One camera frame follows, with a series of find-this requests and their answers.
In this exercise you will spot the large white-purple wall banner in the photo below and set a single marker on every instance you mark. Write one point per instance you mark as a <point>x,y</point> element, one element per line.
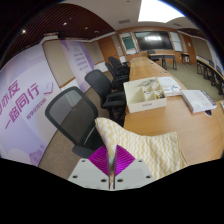
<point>23,100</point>

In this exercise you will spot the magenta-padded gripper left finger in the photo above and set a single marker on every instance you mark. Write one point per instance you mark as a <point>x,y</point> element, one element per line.
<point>96,166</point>

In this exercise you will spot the plain white whiteboard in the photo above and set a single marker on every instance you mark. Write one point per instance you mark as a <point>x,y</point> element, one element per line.
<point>176,41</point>

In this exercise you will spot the black mesh office chair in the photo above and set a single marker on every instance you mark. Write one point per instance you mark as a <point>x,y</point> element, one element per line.
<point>98,83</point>
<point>111,70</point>
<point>116,63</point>
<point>66,110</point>

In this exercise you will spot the whiteboard with green sheet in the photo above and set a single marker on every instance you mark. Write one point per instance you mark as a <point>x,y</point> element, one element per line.
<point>128,43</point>

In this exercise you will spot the wooden door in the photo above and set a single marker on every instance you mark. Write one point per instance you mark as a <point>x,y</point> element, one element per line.
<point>108,48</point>
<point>189,46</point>

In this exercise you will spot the white compartment box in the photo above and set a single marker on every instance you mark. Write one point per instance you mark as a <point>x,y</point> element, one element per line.
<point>140,100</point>

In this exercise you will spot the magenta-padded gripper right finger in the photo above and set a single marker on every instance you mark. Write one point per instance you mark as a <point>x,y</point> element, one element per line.
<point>128,166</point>

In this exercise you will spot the narrow purple wall banner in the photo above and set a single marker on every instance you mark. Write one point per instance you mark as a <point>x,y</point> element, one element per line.
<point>78,60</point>

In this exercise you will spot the group of black office chairs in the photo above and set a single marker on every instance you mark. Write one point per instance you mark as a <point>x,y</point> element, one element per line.
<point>220,71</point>

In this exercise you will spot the white leaflet with blue print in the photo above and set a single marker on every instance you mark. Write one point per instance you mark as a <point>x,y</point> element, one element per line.
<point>168,83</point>

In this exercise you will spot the large white book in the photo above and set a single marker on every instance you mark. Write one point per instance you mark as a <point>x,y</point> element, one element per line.
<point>196,100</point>

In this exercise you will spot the wooden desk with dark legs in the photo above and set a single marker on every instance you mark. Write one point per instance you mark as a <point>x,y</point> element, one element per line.
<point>163,55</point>

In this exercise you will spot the black chair behind desk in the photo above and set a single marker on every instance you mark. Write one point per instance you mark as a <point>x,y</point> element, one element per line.
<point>151,52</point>

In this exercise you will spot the long wooden table row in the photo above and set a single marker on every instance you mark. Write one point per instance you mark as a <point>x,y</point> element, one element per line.
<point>208,65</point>

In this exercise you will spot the cream zigzag-patterned towel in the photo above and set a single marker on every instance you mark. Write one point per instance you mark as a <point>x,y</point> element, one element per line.
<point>150,146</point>

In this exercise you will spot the small wooden side table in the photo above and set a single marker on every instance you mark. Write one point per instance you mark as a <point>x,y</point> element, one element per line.
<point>185,54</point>

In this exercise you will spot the small dark round object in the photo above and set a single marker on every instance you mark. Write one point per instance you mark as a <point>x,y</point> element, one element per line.
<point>208,113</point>

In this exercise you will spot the large white ceiling light panel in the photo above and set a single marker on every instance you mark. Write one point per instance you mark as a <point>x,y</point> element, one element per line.
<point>156,10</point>

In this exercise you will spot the large black wall screen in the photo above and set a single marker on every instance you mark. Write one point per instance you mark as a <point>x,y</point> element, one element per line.
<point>153,40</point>

